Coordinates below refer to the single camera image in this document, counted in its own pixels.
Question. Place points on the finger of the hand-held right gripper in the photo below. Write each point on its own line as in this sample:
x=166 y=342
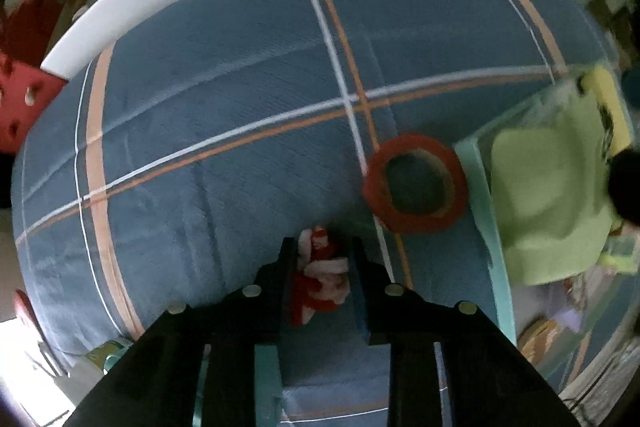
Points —
x=627 y=187

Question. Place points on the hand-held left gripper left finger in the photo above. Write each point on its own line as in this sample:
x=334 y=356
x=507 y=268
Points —
x=280 y=287

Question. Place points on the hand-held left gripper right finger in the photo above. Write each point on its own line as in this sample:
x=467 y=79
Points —
x=360 y=307

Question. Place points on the pink white striped scrunchie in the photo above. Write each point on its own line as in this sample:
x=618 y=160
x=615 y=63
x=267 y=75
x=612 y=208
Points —
x=325 y=277

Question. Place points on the light green cloth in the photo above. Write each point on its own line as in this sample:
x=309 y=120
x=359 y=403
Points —
x=545 y=197

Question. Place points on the green tissue pack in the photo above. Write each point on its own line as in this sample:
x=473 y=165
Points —
x=607 y=87

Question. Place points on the teal white box tray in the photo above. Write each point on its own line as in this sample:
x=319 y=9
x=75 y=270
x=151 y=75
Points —
x=495 y=232

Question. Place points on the red tape roll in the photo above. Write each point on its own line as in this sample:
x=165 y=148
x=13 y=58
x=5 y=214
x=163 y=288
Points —
x=380 y=202

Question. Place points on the red felt handbag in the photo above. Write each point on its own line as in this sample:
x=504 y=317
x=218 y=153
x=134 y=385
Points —
x=25 y=107

